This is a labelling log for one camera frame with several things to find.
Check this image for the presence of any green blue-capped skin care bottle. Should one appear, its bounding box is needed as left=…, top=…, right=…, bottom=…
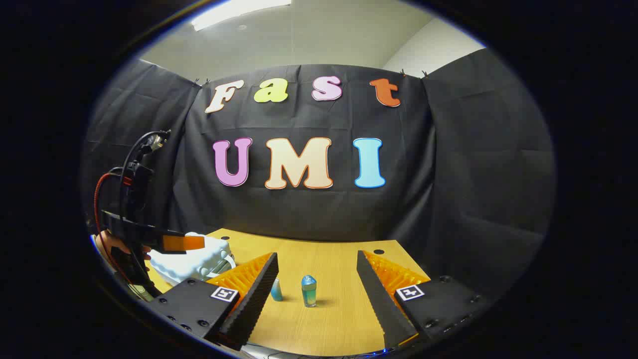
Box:
left=301, top=275, right=318, bottom=308

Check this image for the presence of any white suitcase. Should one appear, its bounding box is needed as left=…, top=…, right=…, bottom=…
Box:
left=149, top=231, right=237, bottom=286

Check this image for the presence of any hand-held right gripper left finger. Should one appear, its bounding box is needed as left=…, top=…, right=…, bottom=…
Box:
left=150, top=252, right=280, bottom=351

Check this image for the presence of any red cable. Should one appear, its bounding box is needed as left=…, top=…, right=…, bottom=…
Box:
left=94, top=172, right=131, bottom=282

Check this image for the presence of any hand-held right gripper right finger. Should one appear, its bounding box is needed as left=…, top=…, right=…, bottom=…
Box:
left=356, top=250, right=491, bottom=350

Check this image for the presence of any black cable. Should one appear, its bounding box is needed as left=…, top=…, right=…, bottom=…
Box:
left=119, top=130, right=171, bottom=220

